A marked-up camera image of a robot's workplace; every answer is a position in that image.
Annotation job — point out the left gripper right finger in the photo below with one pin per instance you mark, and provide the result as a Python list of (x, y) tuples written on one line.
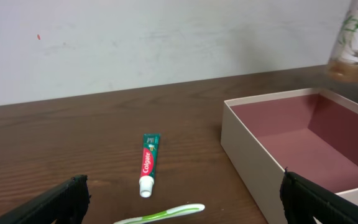
[(305, 202)]

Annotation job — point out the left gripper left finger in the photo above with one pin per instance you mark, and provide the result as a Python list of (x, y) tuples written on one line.
[(65, 203)]

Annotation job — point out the white Pantene tube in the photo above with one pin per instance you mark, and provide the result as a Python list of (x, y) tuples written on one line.
[(343, 61)]

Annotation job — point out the white box pink interior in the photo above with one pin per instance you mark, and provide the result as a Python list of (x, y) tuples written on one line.
[(312, 132)]

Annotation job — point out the Colgate toothpaste tube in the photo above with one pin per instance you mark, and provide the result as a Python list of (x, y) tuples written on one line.
[(149, 162)]

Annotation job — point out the green white toothbrush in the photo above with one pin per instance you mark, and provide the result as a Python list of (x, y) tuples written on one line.
[(170, 213)]

